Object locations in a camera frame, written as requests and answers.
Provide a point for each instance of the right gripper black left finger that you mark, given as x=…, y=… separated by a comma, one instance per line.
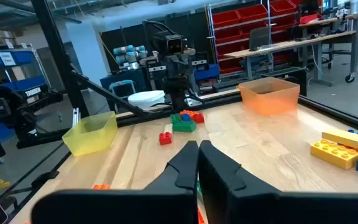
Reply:
x=172, y=205

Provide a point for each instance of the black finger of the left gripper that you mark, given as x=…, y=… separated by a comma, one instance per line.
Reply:
x=184, y=72
x=174, y=72

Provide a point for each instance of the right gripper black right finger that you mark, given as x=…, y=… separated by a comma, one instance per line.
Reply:
x=235, y=202

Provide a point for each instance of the black Trossen-labelled robot arm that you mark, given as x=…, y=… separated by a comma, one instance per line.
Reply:
x=26, y=102

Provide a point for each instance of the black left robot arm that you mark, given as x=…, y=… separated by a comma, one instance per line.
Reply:
x=179, y=93

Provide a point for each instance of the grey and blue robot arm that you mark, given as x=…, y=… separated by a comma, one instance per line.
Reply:
x=129, y=56

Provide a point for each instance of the blue box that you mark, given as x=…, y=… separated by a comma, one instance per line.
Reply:
x=207, y=73

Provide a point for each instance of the metal shelf rack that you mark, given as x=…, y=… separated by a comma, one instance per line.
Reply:
x=210, y=46

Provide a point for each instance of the white plastic bucket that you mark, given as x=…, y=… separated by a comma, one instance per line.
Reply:
x=146, y=99

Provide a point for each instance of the teal-framed tablet device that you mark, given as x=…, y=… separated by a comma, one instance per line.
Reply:
x=122, y=90

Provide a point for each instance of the cream long block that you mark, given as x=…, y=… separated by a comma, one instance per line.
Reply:
x=168, y=128

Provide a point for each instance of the red storage bin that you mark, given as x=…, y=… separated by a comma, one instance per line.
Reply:
x=281, y=7
x=225, y=18
x=252, y=12

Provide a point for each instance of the orange rectangular block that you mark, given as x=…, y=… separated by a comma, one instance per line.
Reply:
x=101, y=187

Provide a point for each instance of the dark laptop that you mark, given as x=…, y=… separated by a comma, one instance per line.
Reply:
x=259, y=39

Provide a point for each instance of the orange translucent plastic bin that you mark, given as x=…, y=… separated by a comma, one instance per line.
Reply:
x=269, y=102

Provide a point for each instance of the yellow translucent plastic bin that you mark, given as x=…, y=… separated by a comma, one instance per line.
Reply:
x=89, y=140

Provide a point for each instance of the silver aluminium extrusion piece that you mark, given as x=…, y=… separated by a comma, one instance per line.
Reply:
x=76, y=118

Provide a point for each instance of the black computer case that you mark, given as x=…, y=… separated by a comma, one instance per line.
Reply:
x=294, y=73

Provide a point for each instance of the wooden workbench on casters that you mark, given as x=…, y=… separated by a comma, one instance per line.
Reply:
x=291, y=45

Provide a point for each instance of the yellow rectangular block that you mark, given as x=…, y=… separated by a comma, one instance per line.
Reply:
x=334, y=154

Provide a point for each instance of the yellow long block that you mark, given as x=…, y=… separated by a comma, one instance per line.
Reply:
x=350, y=139

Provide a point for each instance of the red tray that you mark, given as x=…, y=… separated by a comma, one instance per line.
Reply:
x=309, y=18

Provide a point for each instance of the blue storage bin with label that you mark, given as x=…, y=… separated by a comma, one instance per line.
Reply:
x=23, y=57

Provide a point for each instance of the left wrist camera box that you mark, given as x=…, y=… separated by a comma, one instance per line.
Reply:
x=175, y=45

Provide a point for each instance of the silver arm base bracket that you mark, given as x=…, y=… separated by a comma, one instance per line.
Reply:
x=196, y=101

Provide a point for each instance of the black partition wall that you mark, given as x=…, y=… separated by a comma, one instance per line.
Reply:
x=129, y=34

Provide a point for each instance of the black aluminium table frame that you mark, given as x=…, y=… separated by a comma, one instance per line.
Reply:
x=57, y=62

